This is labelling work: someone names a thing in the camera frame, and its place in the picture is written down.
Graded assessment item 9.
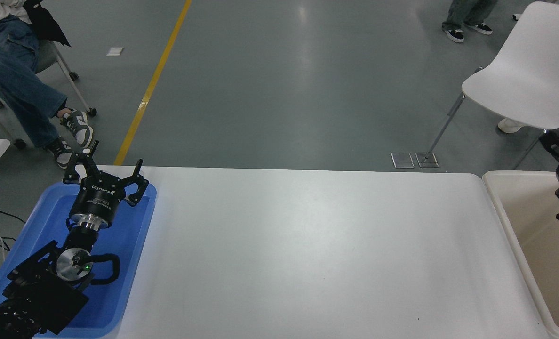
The silver floor plate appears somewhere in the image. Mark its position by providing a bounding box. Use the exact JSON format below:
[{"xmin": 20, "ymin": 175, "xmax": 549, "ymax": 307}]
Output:
[
  {"xmin": 391, "ymin": 152, "xmax": 415, "ymax": 169},
  {"xmin": 415, "ymin": 152, "xmax": 440, "ymax": 169}
]

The thin black cable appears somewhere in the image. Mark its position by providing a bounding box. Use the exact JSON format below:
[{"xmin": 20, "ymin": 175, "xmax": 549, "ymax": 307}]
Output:
[{"xmin": 0, "ymin": 206, "xmax": 27, "ymax": 224}]

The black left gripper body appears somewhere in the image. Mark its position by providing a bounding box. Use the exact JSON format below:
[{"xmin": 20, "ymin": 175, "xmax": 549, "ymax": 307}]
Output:
[{"xmin": 69, "ymin": 171, "xmax": 126, "ymax": 223}]

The large pale bin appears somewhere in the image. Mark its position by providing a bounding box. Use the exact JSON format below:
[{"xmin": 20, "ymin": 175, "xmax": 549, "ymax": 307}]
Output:
[{"xmin": 482, "ymin": 170, "xmax": 559, "ymax": 339}]

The person with white shoes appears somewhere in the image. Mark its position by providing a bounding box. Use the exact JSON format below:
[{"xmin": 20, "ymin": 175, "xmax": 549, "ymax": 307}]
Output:
[{"xmin": 497, "ymin": 70, "xmax": 559, "ymax": 154}]

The black jacket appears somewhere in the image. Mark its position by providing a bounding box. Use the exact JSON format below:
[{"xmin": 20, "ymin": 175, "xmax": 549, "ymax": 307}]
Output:
[{"xmin": 21, "ymin": 0, "xmax": 71, "ymax": 48}]

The white shell chair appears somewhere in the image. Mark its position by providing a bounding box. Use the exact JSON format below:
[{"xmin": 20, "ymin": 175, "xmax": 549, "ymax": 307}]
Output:
[{"xmin": 425, "ymin": 1, "xmax": 559, "ymax": 170}]

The blue plastic tray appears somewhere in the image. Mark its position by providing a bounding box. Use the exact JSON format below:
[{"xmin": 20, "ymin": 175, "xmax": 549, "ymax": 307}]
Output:
[{"xmin": 0, "ymin": 181, "xmax": 158, "ymax": 339}]

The person with black shoes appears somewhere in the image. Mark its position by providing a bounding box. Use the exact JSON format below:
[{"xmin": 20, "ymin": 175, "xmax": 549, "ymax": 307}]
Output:
[{"xmin": 442, "ymin": 0, "xmax": 497, "ymax": 44}]

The grey wheeled chair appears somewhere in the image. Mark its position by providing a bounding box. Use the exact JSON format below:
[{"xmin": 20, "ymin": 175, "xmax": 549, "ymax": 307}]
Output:
[{"xmin": 0, "ymin": 40, "xmax": 97, "ymax": 149}]

